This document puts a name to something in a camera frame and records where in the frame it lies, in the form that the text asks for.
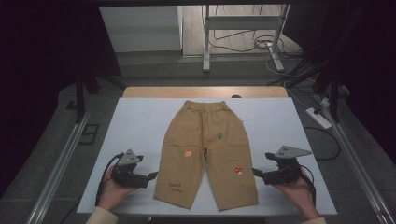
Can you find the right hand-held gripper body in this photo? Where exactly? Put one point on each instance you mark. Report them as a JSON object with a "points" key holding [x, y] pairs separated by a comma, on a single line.
{"points": [[286, 172]]}

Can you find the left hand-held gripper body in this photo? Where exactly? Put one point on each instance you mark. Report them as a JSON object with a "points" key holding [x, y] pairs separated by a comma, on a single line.
{"points": [[127, 174]]}

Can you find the tan child pants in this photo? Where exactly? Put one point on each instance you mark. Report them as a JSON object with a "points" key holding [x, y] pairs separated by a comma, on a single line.
{"points": [[202, 140]]}

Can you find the person's right hand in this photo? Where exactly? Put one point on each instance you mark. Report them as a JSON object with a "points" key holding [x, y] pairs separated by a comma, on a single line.
{"points": [[300, 194]]}

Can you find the person's left hand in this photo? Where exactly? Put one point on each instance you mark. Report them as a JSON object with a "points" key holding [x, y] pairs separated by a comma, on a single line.
{"points": [[109, 194]]}

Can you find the white power strip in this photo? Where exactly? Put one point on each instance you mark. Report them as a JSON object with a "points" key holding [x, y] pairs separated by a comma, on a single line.
{"points": [[318, 118]]}

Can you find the small black round object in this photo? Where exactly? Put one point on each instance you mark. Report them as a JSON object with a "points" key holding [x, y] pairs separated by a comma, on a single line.
{"points": [[236, 96]]}

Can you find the black stand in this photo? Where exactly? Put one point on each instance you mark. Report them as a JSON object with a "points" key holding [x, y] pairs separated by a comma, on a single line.
{"points": [[80, 99], [334, 102]]}

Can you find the wooden table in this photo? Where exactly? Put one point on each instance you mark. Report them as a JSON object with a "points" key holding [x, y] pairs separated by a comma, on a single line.
{"points": [[202, 92]]}

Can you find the dark curtain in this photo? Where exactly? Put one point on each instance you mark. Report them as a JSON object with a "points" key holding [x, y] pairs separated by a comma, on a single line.
{"points": [[373, 77], [37, 77]]}

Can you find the white metal stand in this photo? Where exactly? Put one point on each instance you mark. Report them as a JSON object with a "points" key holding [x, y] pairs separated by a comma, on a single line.
{"points": [[243, 22]]}

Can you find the aluminium rail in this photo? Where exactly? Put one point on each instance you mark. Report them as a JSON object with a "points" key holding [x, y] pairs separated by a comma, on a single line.
{"points": [[369, 186], [62, 165]]}

